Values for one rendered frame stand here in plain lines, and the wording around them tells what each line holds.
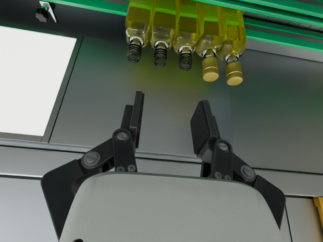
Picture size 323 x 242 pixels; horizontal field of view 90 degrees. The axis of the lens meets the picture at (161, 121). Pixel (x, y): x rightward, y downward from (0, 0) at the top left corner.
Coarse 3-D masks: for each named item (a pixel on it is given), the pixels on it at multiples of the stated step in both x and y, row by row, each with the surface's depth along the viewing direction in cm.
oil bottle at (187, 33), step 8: (184, 0) 40; (192, 0) 41; (184, 8) 39; (192, 8) 40; (176, 16) 40; (184, 16) 38; (192, 16) 38; (176, 24) 38; (184, 24) 37; (192, 24) 37; (176, 32) 37; (184, 32) 36; (192, 32) 37; (176, 40) 37; (184, 40) 36; (192, 40) 36; (176, 48) 38; (192, 48) 38
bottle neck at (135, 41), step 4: (136, 36) 35; (132, 40) 35; (136, 40) 35; (140, 40) 36; (132, 44) 35; (136, 44) 35; (140, 44) 36; (128, 48) 35; (132, 48) 34; (136, 48) 34; (140, 48) 35; (128, 52) 34; (132, 52) 34; (136, 52) 34; (140, 52) 35; (128, 56) 34; (132, 56) 36; (136, 56) 36; (140, 56) 35; (132, 60) 36; (136, 60) 36
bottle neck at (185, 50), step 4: (180, 48) 37; (184, 48) 37; (188, 48) 37; (180, 52) 37; (184, 52) 36; (188, 52) 36; (180, 56) 37; (184, 56) 36; (188, 56) 36; (180, 60) 36; (184, 60) 35; (188, 60) 35; (180, 64) 36; (184, 64) 38; (188, 64) 36; (180, 68) 37; (184, 68) 37; (188, 68) 37
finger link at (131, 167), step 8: (120, 128) 11; (112, 136) 10; (120, 136) 10; (128, 136) 11; (120, 144) 10; (128, 144) 10; (120, 152) 10; (128, 152) 10; (120, 160) 9; (128, 160) 9; (120, 168) 9; (128, 168) 9; (136, 168) 9
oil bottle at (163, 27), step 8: (160, 0) 39; (168, 0) 39; (176, 0) 40; (160, 8) 38; (168, 8) 38; (176, 8) 39; (152, 16) 37; (160, 16) 37; (168, 16) 37; (152, 24) 36; (160, 24) 36; (168, 24) 36; (152, 32) 36; (160, 32) 35; (168, 32) 36; (152, 40) 37; (160, 40) 36; (168, 40) 36; (168, 48) 38
